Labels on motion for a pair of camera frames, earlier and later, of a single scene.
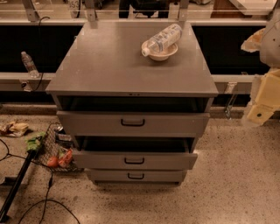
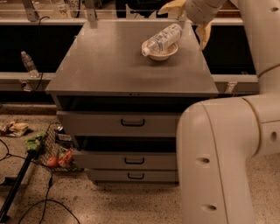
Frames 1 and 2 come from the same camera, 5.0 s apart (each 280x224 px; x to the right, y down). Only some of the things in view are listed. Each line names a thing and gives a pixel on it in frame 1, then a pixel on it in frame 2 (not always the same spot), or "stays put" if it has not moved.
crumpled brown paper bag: (13, 129) stays put
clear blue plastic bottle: (164, 39) stays put
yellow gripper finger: (253, 42) → (174, 8)
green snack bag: (32, 142) stays put
